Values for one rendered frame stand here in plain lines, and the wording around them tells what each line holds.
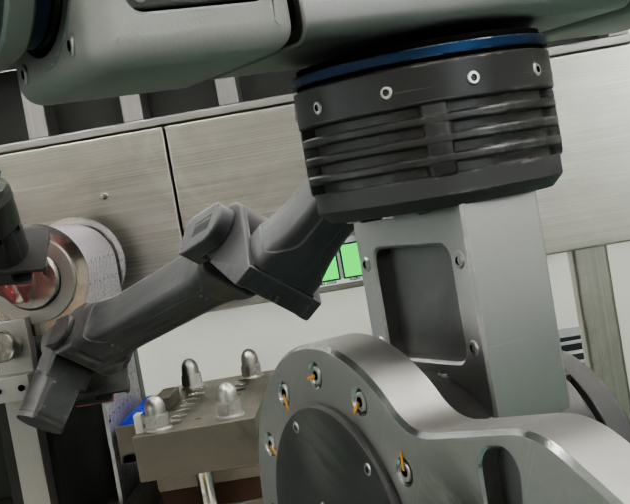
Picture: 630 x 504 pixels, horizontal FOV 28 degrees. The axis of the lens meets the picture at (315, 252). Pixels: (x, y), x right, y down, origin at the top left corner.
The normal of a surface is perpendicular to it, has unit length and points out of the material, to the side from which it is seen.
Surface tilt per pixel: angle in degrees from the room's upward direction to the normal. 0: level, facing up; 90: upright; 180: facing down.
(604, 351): 90
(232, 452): 90
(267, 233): 45
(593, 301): 90
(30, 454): 90
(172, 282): 57
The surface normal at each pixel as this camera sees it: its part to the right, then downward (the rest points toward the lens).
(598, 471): 0.07, -0.88
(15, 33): 0.38, 0.83
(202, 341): -0.04, 0.06
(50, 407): 0.49, -0.11
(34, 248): -0.01, -0.62
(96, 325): -0.71, -0.44
